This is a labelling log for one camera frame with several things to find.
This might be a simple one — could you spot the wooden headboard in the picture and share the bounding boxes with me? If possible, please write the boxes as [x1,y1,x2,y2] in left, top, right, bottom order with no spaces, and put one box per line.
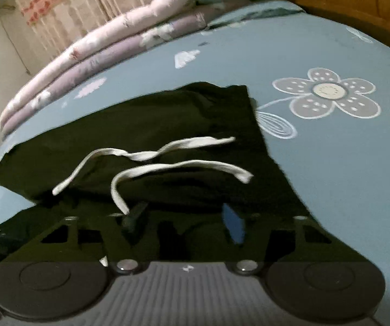
[277,0,390,62]

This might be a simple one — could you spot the patterned curtain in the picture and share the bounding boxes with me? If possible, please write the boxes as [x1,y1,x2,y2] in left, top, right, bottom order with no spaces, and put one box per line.
[5,0,196,66]

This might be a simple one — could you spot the black drawstring pants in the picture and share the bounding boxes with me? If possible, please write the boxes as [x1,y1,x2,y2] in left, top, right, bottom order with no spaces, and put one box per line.
[0,81,318,245]

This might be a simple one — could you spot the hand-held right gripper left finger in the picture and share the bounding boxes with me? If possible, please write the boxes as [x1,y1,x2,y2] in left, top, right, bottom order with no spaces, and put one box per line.
[41,202,148,274]

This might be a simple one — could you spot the blue floral bed sheet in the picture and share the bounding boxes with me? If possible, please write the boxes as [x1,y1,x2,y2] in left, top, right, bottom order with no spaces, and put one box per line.
[0,0,390,326]

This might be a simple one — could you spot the pink floral quilt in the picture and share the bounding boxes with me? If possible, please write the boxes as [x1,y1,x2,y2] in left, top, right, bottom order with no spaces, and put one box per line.
[0,0,223,123]

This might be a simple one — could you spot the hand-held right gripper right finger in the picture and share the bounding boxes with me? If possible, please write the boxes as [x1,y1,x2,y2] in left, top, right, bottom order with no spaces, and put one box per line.
[220,204,349,274]

